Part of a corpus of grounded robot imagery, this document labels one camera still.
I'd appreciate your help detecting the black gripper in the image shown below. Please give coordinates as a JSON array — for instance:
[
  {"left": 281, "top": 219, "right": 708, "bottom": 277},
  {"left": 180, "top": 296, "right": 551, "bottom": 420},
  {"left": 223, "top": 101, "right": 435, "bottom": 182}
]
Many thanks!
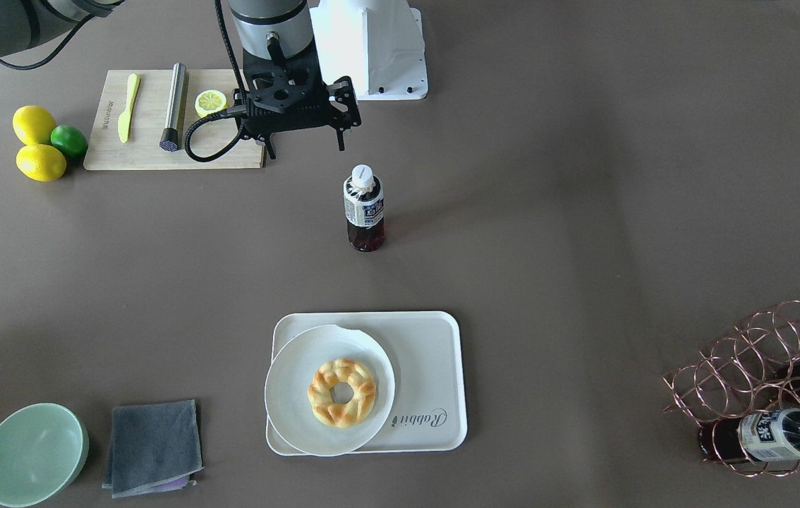
[{"left": 236, "top": 43, "right": 362, "bottom": 160}]

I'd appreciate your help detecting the tea bottle white cap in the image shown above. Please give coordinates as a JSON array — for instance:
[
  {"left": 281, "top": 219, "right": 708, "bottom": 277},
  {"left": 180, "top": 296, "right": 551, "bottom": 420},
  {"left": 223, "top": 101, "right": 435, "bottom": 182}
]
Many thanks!
[{"left": 343, "top": 164, "right": 386, "bottom": 252}]

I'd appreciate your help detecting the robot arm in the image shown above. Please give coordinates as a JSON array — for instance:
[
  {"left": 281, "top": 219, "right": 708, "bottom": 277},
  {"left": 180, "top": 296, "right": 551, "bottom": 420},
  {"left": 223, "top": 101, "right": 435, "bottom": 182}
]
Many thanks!
[{"left": 0, "top": 1, "right": 361, "bottom": 163}]

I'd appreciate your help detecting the cream rectangular serving tray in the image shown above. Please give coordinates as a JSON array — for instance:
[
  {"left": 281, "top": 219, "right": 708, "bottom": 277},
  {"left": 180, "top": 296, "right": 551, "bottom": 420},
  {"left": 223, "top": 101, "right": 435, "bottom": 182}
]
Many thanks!
[{"left": 267, "top": 311, "right": 468, "bottom": 456}]

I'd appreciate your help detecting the lemon half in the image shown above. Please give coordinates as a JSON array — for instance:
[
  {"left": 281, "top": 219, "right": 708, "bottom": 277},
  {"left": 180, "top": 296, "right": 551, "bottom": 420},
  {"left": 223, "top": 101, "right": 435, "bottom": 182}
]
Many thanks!
[{"left": 194, "top": 89, "right": 229, "bottom": 119}]

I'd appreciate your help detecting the steel muddler black tip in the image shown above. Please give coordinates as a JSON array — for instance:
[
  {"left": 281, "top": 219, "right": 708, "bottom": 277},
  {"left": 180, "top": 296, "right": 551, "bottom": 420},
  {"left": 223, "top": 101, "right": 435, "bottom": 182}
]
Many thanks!
[{"left": 159, "top": 62, "right": 188, "bottom": 152}]

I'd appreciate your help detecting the bamboo cutting board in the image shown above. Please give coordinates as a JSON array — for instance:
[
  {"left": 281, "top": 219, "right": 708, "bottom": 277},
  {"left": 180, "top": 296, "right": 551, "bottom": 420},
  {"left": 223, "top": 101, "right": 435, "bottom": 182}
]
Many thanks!
[{"left": 83, "top": 68, "right": 267, "bottom": 171}]

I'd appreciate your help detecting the yellow plastic knife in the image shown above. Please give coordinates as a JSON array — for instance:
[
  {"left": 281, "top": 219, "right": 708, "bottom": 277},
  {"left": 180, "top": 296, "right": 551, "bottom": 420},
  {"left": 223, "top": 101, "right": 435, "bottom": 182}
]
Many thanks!
[{"left": 117, "top": 72, "right": 141, "bottom": 144}]

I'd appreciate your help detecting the green lime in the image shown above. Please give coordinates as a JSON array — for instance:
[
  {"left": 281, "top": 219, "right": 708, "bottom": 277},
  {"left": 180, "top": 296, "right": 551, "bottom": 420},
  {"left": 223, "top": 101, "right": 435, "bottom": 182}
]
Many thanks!
[{"left": 49, "top": 125, "right": 88, "bottom": 159}]

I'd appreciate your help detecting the white round plate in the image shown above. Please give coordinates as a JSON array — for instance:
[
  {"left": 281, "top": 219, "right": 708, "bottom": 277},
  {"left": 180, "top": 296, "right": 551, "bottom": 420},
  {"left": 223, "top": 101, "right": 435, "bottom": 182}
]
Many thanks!
[{"left": 265, "top": 325, "right": 396, "bottom": 456}]

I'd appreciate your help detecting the whole lemon lower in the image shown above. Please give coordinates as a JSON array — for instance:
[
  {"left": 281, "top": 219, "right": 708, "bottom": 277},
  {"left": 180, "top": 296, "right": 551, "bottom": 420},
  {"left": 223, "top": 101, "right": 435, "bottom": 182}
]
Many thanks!
[{"left": 16, "top": 144, "right": 67, "bottom": 182}]

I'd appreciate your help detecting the whole lemon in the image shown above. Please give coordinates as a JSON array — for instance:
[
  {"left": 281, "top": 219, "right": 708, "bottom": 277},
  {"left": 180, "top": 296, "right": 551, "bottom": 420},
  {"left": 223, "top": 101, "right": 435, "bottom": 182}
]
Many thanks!
[
  {"left": 16, "top": 144, "right": 67, "bottom": 182},
  {"left": 12, "top": 105, "right": 57, "bottom": 145}
]

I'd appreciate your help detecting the whole lemon upper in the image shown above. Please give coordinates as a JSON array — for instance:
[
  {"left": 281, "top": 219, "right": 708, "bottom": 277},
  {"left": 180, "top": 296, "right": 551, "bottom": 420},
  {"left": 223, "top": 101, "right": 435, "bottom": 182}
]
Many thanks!
[{"left": 12, "top": 105, "right": 57, "bottom": 145}]

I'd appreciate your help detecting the grey folded cloth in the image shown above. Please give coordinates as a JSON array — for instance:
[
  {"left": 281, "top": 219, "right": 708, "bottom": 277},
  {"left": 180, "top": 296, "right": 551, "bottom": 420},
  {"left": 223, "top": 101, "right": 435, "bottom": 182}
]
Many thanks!
[{"left": 102, "top": 399, "right": 203, "bottom": 498}]

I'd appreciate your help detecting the mint green bowl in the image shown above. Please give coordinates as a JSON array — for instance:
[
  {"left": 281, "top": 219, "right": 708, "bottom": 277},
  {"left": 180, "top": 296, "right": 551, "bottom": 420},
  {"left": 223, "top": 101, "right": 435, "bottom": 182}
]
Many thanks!
[{"left": 0, "top": 403, "right": 90, "bottom": 507}]

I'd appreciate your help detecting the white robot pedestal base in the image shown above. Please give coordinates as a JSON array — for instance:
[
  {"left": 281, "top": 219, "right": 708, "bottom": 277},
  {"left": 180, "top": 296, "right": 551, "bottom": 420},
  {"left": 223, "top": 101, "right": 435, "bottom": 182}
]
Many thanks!
[{"left": 310, "top": 1, "right": 429, "bottom": 101}]

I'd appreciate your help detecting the braided ring pastry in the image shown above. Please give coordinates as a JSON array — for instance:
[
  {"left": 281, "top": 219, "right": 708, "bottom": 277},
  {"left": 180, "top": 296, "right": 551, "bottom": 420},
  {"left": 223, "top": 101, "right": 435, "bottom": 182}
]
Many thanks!
[{"left": 307, "top": 358, "right": 377, "bottom": 430}]

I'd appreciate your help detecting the copper wire bottle rack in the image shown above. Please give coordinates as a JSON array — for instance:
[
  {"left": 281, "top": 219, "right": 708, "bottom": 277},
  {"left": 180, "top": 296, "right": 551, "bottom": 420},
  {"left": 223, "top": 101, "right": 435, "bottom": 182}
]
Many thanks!
[{"left": 663, "top": 301, "right": 800, "bottom": 477}]

